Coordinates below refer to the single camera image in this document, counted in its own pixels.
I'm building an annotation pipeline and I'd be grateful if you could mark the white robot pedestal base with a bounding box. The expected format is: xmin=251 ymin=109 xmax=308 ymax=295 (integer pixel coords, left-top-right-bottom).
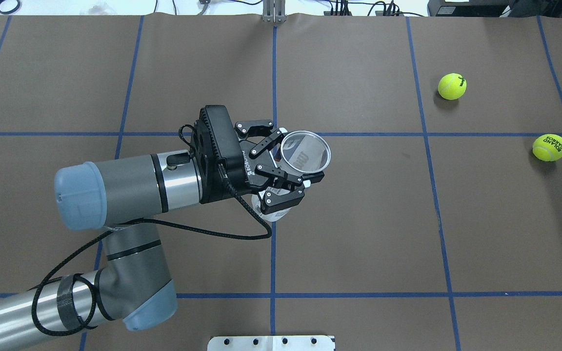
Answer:
xmin=207 ymin=335 xmax=337 ymax=351

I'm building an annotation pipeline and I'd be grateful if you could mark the black camera cable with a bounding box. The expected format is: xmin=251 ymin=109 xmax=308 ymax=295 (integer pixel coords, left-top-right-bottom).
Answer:
xmin=31 ymin=125 xmax=274 ymax=337

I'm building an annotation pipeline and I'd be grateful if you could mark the aluminium frame post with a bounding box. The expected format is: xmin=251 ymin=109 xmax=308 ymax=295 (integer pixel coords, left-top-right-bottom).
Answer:
xmin=261 ymin=0 xmax=287 ymax=24

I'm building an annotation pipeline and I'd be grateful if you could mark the white blue tennis ball can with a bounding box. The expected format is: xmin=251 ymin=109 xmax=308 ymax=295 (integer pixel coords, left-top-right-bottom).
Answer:
xmin=251 ymin=131 xmax=331 ymax=222

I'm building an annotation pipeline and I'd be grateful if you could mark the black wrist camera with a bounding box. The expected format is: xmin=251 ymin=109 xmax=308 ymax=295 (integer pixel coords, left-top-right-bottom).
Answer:
xmin=190 ymin=105 xmax=250 ymax=204

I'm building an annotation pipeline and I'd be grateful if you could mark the black box with label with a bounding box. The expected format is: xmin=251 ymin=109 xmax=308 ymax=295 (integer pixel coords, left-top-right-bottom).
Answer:
xmin=427 ymin=0 xmax=510 ymax=18

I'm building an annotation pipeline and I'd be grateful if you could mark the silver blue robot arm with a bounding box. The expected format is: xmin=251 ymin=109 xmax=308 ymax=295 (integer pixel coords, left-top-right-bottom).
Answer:
xmin=0 ymin=117 xmax=331 ymax=351

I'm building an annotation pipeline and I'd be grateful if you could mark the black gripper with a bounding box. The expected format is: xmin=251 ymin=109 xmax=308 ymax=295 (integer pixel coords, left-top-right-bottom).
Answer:
xmin=234 ymin=119 xmax=325 ymax=216

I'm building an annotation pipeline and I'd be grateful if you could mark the yellow Wilson tennis ball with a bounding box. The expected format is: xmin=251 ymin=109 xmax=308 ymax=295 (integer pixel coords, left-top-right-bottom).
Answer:
xmin=437 ymin=73 xmax=467 ymax=100

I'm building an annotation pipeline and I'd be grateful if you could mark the yellow Roland Garros tennis ball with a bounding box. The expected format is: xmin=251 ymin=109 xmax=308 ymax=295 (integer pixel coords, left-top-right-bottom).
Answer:
xmin=532 ymin=134 xmax=562 ymax=162

